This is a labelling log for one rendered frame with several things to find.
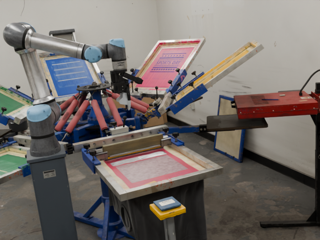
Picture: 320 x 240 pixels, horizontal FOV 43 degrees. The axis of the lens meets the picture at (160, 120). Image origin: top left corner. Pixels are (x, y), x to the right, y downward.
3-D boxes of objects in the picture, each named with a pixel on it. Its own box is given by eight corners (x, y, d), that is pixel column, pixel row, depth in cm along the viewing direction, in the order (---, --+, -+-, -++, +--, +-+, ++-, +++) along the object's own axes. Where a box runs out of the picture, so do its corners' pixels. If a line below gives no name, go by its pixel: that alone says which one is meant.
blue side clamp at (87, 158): (102, 172, 241) (100, 161, 239) (94, 174, 239) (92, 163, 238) (90, 158, 268) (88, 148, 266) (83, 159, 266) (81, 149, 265)
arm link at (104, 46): (83, 46, 196) (105, 44, 196) (87, 44, 207) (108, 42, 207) (85, 62, 198) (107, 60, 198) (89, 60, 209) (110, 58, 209)
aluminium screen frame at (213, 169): (223, 174, 217) (223, 167, 216) (120, 201, 196) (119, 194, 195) (164, 140, 288) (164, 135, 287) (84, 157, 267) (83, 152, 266)
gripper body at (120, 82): (112, 92, 211) (109, 69, 208) (127, 90, 214) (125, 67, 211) (115, 95, 204) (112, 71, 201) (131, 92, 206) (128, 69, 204)
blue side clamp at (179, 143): (185, 152, 261) (184, 142, 260) (178, 154, 259) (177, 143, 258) (166, 141, 288) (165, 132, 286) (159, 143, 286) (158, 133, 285)
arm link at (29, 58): (36, 131, 207) (0, 25, 194) (44, 124, 222) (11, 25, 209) (58, 125, 206) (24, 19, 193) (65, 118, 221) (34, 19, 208)
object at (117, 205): (148, 242, 219) (142, 186, 211) (133, 247, 216) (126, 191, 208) (122, 209, 260) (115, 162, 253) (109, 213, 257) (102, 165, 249)
